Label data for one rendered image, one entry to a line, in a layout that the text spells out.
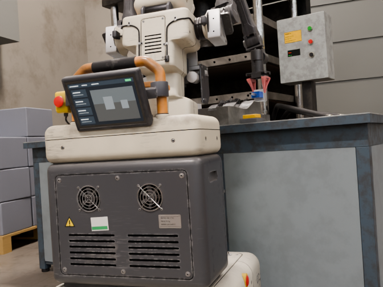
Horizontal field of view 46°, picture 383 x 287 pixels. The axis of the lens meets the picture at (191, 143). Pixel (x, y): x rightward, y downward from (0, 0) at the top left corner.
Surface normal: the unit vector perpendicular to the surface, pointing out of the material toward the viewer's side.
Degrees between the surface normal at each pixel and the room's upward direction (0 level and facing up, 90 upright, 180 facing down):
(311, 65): 90
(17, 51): 90
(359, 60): 90
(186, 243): 90
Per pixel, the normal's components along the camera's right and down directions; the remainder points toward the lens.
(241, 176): -0.53, 0.03
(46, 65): 0.94, -0.06
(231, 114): 0.85, -0.06
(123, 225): -0.33, 0.02
